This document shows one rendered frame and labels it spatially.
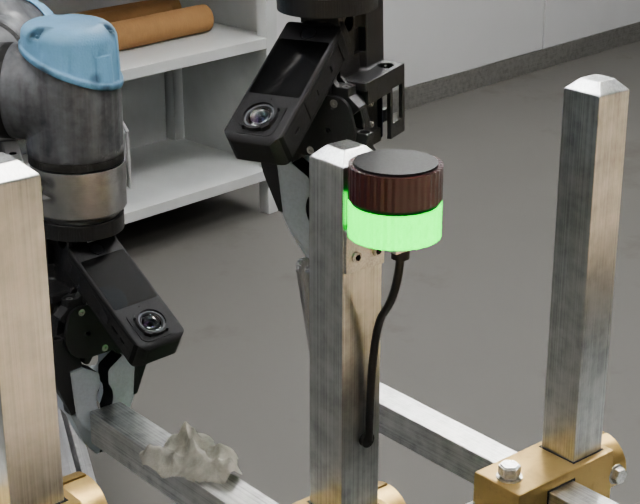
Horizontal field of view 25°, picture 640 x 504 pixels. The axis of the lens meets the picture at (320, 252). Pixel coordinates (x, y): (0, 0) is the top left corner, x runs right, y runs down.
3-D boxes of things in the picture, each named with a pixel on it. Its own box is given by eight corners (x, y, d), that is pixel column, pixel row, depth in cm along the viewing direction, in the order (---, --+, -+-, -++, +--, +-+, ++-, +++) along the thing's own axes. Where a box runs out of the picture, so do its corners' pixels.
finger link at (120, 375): (101, 419, 129) (97, 324, 125) (138, 445, 124) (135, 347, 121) (70, 430, 127) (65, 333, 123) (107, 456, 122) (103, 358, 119)
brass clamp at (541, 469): (466, 522, 120) (468, 468, 118) (574, 469, 128) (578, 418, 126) (521, 554, 115) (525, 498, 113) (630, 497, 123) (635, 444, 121)
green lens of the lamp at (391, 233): (328, 231, 93) (328, 199, 93) (397, 211, 97) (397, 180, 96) (391, 258, 89) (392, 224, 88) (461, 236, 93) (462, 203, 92)
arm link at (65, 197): (143, 162, 114) (52, 183, 110) (145, 217, 116) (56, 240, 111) (92, 139, 120) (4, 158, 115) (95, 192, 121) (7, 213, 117)
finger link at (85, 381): (70, 430, 127) (65, 333, 123) (107, 456, 123) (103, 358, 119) (39, 441, 125) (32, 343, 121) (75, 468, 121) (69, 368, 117)
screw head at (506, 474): (490, 476, 117) (491, 463, 116) (508, 468, 118) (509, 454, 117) (509, 486, 115) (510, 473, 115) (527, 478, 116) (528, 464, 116)
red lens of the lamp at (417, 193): (328, 195, 92) (328, 162, 92) (397, 176, 96) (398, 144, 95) (392, 219, 88) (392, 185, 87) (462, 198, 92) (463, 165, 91)
